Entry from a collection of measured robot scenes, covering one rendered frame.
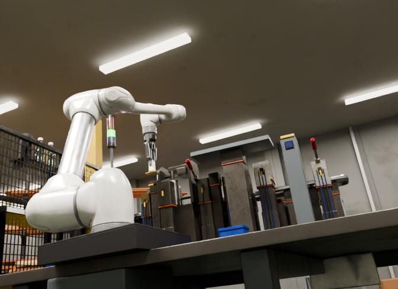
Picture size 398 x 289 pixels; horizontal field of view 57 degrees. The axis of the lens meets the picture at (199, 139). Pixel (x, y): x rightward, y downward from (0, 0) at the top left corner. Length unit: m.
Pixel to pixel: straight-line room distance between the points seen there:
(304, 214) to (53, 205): 0.96
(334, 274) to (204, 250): 1.23
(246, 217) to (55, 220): 0.75
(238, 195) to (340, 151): 6.53
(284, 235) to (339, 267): 1.21
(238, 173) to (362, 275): 0.89
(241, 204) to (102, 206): 0.61
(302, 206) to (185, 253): 0.66
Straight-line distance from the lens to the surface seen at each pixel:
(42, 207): 1.45
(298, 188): 1.60
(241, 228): 1.49
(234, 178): 1.66
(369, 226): 0.97
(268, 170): 1.80
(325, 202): 1.75
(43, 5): 4.14
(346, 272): 2.18
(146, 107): 2.09
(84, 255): 1.19
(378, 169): 7.97
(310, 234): 0.98
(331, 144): 8.14
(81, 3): 4.07
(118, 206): 1.34
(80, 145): 1.65
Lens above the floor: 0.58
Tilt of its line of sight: 22 degrees up
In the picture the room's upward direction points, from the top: 7 degrees counter-clockwise
